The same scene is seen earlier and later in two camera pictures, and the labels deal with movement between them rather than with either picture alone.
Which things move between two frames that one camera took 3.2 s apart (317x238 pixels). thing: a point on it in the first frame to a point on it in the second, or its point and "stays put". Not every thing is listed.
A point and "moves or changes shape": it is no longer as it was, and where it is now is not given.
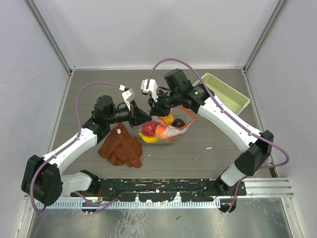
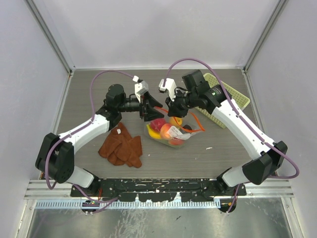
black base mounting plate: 162,190 stays put
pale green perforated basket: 230,99 stays put
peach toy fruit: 159,130 to 164,129
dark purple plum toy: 178,122 to 187,127
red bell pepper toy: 172,139 to 176,142
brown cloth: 119,148 stays put
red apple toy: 148,127 to 156,124
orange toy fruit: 169,120 moves or changes shape
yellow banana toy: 148,139 to 153,133
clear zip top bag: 166,129 moves or changes shape
